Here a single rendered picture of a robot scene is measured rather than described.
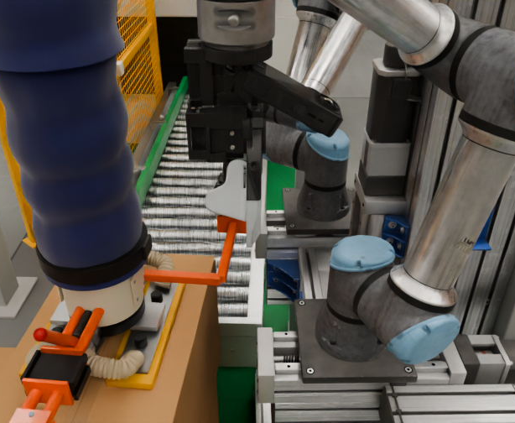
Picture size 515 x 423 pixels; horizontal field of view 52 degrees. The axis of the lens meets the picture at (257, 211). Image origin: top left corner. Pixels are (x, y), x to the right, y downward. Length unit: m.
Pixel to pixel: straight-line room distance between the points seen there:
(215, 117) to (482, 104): 0.41
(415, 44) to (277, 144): 0.71
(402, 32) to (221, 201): 0.38
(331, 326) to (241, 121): 0.62
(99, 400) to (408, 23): 0.91
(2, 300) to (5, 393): 1.70
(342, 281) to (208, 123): 0.53
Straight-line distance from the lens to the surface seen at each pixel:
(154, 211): 2.46
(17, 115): 0.97
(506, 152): 0.82
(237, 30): 0.51
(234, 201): 0.55
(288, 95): 0.54
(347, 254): 0.98
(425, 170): 1.09
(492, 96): 0.80
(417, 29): 0.81
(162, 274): 1.23
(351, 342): 1.07
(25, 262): 3.25
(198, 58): 0.54
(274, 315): 2.66
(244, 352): 1.86
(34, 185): 1.03
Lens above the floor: 1.86
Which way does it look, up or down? 33 degrees down
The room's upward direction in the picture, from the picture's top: straight up
